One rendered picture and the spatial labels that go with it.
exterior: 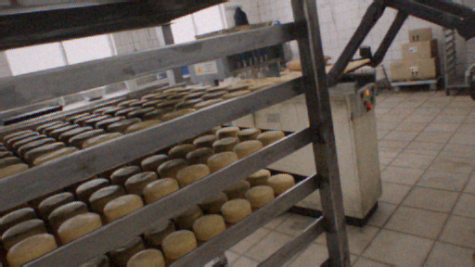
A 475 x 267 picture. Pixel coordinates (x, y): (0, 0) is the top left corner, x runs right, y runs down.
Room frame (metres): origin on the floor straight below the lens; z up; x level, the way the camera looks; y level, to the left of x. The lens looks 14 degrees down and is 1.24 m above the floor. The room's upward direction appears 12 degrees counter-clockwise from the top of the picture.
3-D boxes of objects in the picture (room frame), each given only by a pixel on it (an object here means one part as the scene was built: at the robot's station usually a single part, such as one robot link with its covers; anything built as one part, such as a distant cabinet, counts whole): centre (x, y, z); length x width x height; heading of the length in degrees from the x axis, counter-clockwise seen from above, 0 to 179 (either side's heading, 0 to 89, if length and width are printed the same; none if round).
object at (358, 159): (2.17, -0.50, 0.45); 0.70 x 0.34 x 0.90; 46
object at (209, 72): (2.52, -0.13, 1.01); 0.72 x 0.33 x 0.34; 136
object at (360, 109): (1.92, -0.76, 0.77); 0.24 x 0.04 x 0.14; 136
